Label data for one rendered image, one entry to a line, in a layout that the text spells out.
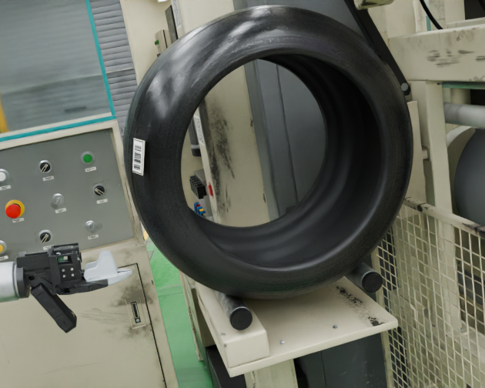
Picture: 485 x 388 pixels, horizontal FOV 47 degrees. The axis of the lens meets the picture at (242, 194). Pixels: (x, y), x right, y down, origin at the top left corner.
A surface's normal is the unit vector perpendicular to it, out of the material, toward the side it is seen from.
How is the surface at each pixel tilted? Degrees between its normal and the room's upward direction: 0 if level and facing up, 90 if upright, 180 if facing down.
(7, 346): 90
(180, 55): 53
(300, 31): 80
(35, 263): 90
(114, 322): 90
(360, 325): 0
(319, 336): 0
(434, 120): 90
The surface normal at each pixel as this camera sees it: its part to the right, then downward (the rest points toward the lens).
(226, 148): 0.25, 0.20
